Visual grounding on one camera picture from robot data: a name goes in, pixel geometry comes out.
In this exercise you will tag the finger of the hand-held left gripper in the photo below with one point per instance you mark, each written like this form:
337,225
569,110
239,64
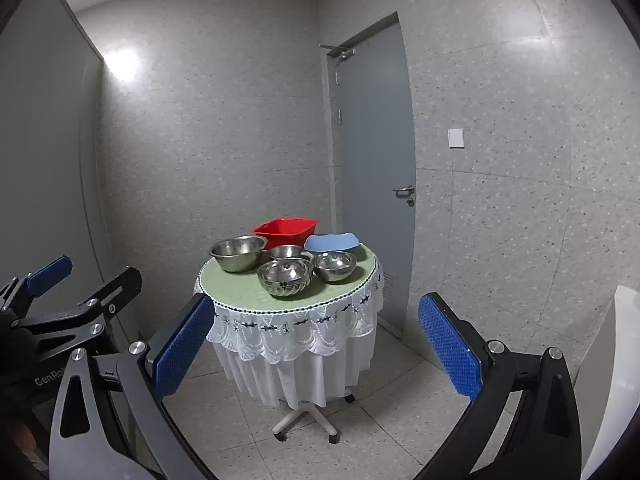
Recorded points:
47,270
117,290

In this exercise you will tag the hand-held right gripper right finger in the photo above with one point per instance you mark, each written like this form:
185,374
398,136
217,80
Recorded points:
447,345

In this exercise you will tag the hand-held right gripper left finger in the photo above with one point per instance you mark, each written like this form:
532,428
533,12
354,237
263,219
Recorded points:
182,345

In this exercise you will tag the large steel bowl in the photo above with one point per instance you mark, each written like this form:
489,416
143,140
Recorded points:
235,260

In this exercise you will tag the fluted steel bowl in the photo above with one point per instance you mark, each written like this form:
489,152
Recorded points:
285,292

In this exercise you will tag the medium steel bowl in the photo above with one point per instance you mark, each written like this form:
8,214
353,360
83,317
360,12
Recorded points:
334,272

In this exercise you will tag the small steel bowl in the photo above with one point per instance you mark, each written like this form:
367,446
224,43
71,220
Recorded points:
286,251

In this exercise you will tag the red plastic basin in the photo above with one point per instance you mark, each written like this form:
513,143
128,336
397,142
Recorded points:
280,230

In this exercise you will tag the blue plastic plate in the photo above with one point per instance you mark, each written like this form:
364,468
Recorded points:
330,243

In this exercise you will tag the person's left hand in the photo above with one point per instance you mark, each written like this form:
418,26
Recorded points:
22,440

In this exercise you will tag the green tablecloth with white lace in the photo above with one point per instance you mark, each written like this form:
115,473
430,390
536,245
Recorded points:
280,340

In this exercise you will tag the white wheeled table base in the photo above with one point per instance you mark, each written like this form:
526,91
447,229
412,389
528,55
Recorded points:
305,415

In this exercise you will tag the white panel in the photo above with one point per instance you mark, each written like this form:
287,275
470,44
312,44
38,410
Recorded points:
610,385

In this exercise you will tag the grey door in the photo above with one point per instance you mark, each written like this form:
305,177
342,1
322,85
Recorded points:
370,135

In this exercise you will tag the metal door closer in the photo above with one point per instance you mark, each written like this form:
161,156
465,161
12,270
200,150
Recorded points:
340,50

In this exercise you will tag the white light switch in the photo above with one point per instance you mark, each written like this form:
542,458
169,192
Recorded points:
456,138

